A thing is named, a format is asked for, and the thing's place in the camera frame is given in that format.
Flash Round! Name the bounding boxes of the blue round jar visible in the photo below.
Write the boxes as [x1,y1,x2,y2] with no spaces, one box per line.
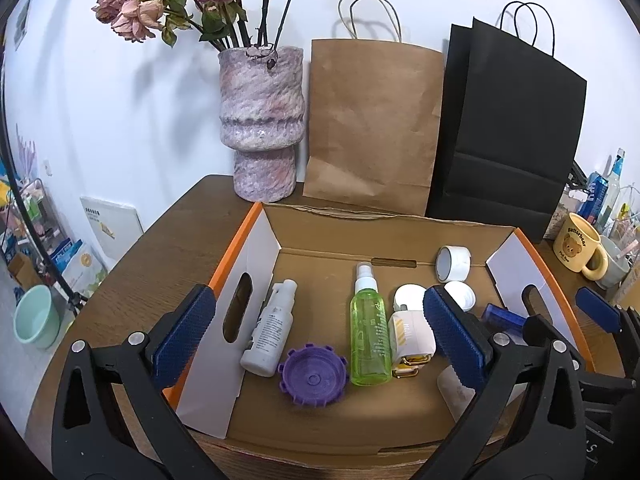
[482,304,526,335]

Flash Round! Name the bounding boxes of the white ribbed cap jar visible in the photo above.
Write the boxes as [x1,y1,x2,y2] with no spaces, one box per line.
[444,281,476,312]

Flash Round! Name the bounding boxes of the clear plastic container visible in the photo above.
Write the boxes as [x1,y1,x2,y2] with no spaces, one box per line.
[436,365,528,427]

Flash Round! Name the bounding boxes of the white tape roll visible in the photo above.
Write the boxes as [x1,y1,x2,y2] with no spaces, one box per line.
[435,245,472,284]

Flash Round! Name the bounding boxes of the cream cube box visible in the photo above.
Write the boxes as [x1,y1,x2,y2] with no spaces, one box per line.
[388,310,437,378]

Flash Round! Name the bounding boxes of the white round jar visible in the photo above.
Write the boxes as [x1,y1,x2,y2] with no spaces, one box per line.
[393,284,426,312]

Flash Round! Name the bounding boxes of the green spray bottle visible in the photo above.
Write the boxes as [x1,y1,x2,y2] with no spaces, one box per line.
[349,262,392,387]

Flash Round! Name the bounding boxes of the white spray bottle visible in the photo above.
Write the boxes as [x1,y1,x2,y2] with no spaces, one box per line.
[240,280,297,377]

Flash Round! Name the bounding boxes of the purple gear lid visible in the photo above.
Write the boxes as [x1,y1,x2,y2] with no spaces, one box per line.
[277,344,349,408]

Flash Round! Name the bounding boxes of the cream thermos jug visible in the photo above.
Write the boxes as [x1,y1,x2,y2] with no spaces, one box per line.
[612,261,640,310]

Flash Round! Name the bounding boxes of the grey ceramic bowl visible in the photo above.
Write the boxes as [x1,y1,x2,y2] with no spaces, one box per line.
[596,236,630,289]

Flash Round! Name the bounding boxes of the yellow bear mug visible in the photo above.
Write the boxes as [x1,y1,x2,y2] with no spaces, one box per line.
[552,212,608,282]

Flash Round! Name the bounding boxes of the mint green basin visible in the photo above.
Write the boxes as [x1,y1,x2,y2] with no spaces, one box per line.
[13,285,61,350]

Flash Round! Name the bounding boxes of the glass food jar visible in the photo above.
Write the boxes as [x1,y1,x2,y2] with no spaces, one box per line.
[544,185,588,240]

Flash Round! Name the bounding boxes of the black light stand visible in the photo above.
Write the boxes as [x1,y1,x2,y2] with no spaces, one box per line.
[0,84,89,316]

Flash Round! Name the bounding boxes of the clear plastic bottle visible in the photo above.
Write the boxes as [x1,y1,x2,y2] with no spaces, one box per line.
[597,148,625,234]

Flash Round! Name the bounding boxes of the white flat box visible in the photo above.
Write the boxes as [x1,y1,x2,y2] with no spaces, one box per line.
[80,196,144,270]

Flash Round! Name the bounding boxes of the black paper bag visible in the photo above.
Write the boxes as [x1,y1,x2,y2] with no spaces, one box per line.
[426,20,587,243]

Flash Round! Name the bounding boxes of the red cardboard box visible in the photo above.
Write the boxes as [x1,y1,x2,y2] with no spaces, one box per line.
[164,204,589,468]

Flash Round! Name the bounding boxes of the brown paper bag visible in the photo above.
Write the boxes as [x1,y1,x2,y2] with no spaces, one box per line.
[304,13,445,216]

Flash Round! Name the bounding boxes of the pink textured vase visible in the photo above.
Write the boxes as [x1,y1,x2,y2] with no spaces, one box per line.
[218,47,306,203]

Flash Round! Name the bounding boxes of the dried rose bouquet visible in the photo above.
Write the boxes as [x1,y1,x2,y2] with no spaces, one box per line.
[91,0,292,54]

